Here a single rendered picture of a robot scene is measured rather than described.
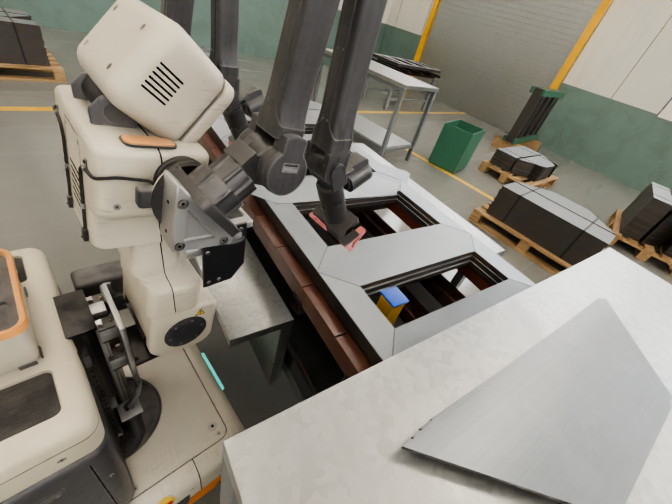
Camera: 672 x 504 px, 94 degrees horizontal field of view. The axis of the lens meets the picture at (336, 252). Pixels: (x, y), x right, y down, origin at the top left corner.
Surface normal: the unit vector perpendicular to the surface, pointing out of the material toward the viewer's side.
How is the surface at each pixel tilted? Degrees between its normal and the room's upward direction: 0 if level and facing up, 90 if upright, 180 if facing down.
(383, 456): 0
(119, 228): 90
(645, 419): 0
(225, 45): 87
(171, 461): 0
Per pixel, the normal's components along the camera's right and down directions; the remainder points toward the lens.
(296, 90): 0.61, 0.59
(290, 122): 0.67, 0.39
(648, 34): -0.72, 0.28
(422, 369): 0.24, -0.76
